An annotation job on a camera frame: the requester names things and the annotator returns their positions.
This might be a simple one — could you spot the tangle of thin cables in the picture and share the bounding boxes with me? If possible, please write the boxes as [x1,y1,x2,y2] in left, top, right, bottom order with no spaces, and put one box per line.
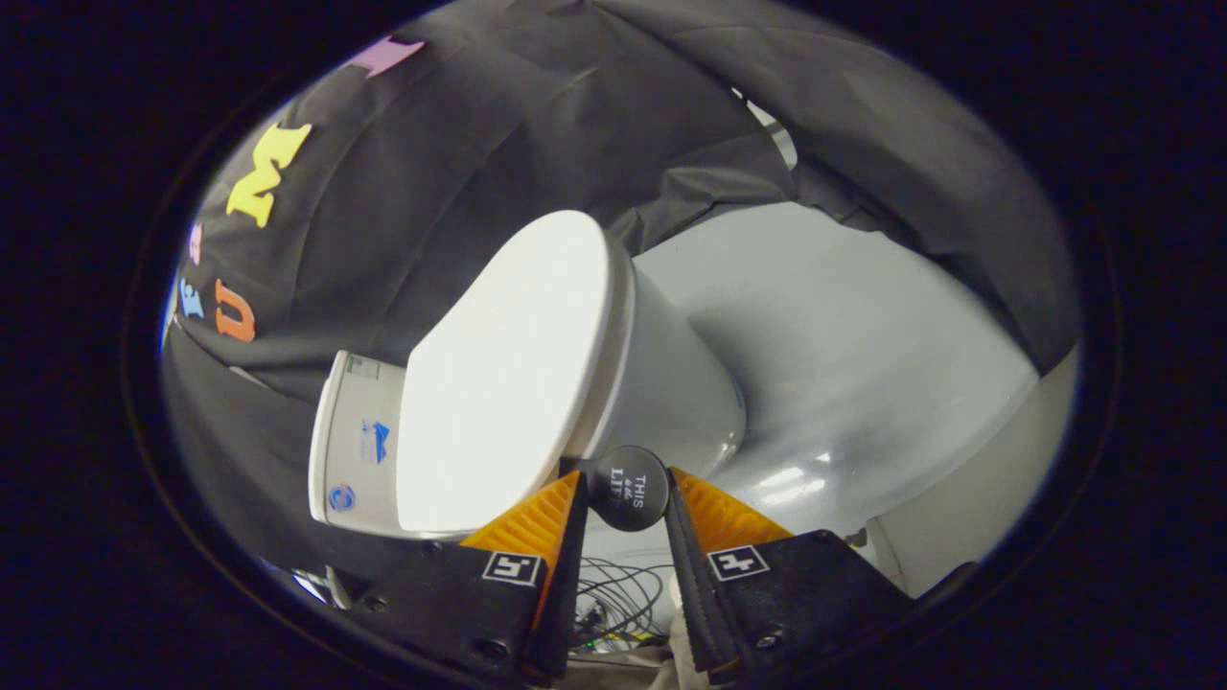
[575,561,677,653]

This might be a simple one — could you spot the black backdrop cloth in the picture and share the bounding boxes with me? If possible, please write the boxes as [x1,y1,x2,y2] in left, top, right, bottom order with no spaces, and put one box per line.
[161,0,1079,576]

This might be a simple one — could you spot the black round lid lift handle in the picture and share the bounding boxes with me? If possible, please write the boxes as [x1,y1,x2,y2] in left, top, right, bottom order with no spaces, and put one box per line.
[587,446,672,533]

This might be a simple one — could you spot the white toilet lid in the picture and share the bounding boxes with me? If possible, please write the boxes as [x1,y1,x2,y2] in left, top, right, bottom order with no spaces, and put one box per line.
[396,210,636,535]

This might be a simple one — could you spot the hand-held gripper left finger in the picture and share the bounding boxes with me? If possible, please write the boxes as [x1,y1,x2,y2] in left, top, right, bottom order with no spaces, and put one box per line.
[345,468,590,689]

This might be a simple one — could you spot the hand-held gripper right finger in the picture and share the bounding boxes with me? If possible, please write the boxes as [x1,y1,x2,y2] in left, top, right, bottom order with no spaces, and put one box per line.
[663,467,914,686]

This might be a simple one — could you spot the white toilet tank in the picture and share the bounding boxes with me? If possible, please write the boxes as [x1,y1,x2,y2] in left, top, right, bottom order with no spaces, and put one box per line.
[308,351,413,538]

